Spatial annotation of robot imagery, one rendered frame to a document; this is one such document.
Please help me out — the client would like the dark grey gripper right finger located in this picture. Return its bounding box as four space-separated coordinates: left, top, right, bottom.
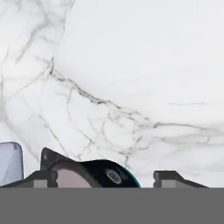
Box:
152 170 209 189

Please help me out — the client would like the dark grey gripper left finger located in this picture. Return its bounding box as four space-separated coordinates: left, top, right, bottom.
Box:
0 170 59 189

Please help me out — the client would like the pale blue yogurt container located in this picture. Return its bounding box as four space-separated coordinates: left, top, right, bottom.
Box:
0 142 25 186

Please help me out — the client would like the black yogurt container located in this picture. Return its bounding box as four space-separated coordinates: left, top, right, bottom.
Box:
39 147 142 189

